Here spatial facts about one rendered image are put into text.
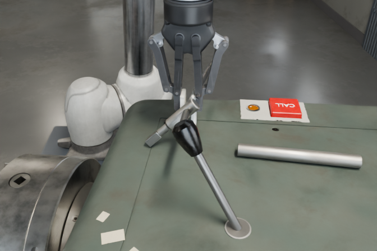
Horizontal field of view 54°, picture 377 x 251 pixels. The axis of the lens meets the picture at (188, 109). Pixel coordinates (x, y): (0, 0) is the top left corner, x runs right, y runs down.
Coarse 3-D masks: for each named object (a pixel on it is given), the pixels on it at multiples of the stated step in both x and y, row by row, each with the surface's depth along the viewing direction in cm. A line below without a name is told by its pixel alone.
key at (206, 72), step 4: (212, 60) 81; (208, 68) 77; (204, 72) 76; (208, 72) 76; (204, 76) 74; (204, 80) 73; (188, 100) 65; (184, 112) 60; (188, 112) 61; (184, 116) 58; (188, 116) 60; (180, 120) 57
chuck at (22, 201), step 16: (16, 160) 66; (32, 160) 66; (48, 160) 66; (0, 176) 61; (32, 176) 61; (48, 176) 61; (0, 192) 59; (16, 192) 58; (32, 192) 58; (0, 208) 57; (16, 208) 57; (32, 208) 57; (0, 224) 56; (16, 224) 55; (0, 240) 55; (16, 240) 54
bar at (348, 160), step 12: (240, 144) 62; (252, 156) 62; (264, 156) 61; (276, 156) 61; (288, 156) 60; (300, 156) 60; (312, 156) 60; (324, 156) 60; (336, 156) 60; (348, 156) 59; (360, 156) 59
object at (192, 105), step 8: (192, 104) 61; (176, 112) 62; (192, 112) 61; (168, 120) 62; (176, 120) 62; (160, 128) 63; (168, 128) 63; (152, 136) 64; (160, 136) 64; (152, 144) 64
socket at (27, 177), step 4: (16, 176) 61; (20, 176) 61; (24, 176) 61; (28, 176) 61; (12, 180) 60; (16, 180) 61; (20, 180) 62; (24, 180) 62; (28, 180) 60; (12, 184) 60; (16, 184) 60; (20, 184) 60; (24, 184) 60
